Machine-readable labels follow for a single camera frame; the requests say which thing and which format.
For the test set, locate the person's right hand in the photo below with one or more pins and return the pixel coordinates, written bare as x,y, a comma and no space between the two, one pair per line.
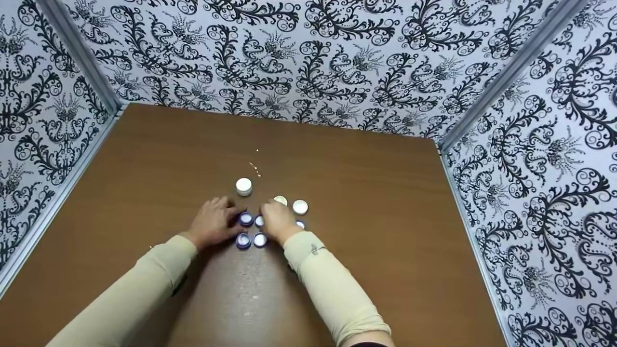
283,223

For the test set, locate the person's left hand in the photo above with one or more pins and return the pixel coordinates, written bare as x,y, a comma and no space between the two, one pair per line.
211,225

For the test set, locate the person's left fingers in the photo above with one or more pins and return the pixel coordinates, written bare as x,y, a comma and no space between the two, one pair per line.
231,214

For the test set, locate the person's right fingers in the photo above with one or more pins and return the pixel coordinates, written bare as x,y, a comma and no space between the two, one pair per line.
271,213

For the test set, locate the person's left forearm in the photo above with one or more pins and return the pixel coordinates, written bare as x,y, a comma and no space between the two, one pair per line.
140,294

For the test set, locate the person's right forearm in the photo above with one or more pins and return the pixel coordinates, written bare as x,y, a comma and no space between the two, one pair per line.
332,289

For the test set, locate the tall white bottle cap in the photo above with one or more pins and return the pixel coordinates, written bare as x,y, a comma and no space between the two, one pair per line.
244,186

